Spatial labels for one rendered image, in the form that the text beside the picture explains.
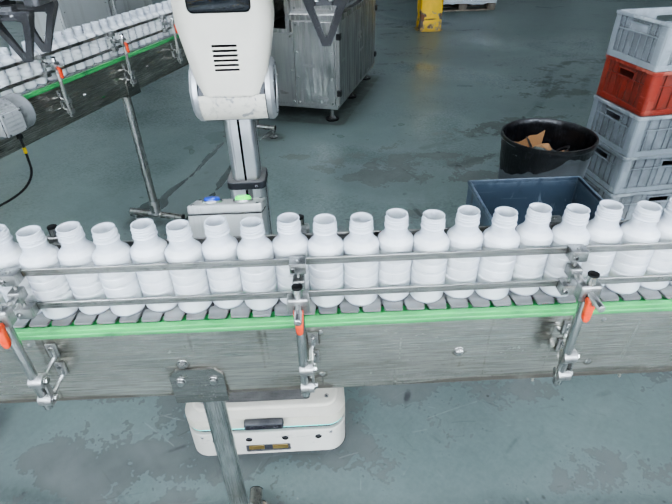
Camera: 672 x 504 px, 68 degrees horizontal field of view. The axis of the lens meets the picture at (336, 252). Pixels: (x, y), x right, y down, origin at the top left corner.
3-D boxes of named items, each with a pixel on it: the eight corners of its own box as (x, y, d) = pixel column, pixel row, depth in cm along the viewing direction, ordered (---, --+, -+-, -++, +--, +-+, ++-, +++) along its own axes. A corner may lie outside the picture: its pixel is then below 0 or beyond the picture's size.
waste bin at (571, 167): (496, 267, 261) (519, 154, 225) (473, 223, 298) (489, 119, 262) (581, 263, 263) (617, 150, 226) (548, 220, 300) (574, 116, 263)
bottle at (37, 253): (87, 299, 90) (56, 221, 81) (71, 321, 85) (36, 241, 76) (55, 298, 90) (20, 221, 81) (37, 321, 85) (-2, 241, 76)
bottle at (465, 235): (437, 296, 88) (447, 216, 79) (442, 277, 93) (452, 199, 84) (472, 303, 87) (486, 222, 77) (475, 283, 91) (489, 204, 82)
